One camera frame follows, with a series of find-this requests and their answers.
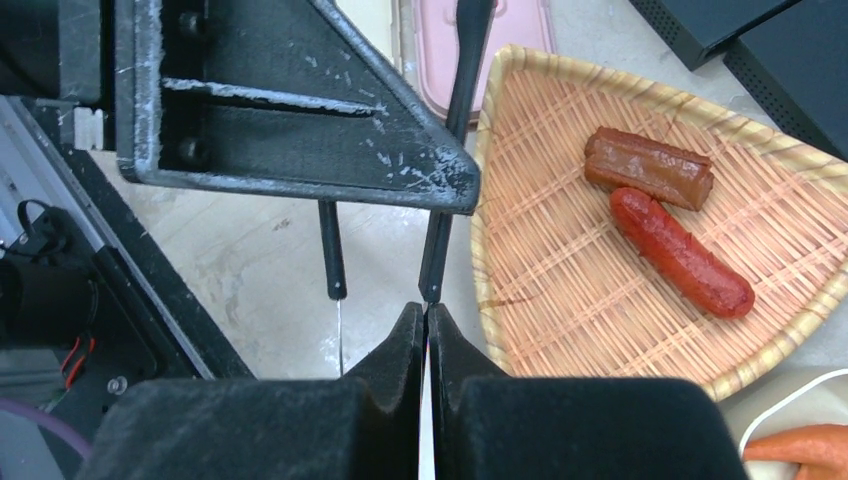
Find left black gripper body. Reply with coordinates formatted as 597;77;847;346
1;0;115;106

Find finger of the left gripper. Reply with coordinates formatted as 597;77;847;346
114;1;480;214

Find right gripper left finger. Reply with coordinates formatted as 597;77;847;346
79;303;424;479

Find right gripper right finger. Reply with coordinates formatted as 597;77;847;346
427;304;746;479

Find black metal tongs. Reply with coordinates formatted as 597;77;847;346
316;0;497;480

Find woven bamboo basket tray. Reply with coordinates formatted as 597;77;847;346
470;45;847;401

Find red sausage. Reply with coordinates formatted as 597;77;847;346
609;187;756;319

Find beige lunch box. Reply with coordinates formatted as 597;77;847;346
720;367;847;479

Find beige lunch box lid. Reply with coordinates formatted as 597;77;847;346
336;0;402;68

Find pink lunch box lid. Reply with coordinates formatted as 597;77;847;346
412;0;555;122

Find dark brown meat slice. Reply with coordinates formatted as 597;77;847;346
584;127;715;211

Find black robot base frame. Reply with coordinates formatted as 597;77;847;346
1;97;250;479

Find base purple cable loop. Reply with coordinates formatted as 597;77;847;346
0;396;93;462

